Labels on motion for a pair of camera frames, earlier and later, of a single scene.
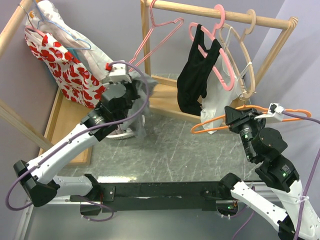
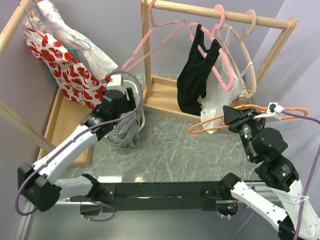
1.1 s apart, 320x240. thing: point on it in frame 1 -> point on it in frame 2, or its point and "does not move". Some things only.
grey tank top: x=144 y=85 -> x=126 y=133
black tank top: x=191 y=84 does not move
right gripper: x=237 y=115 does not move
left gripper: x=131 y=85 does not move
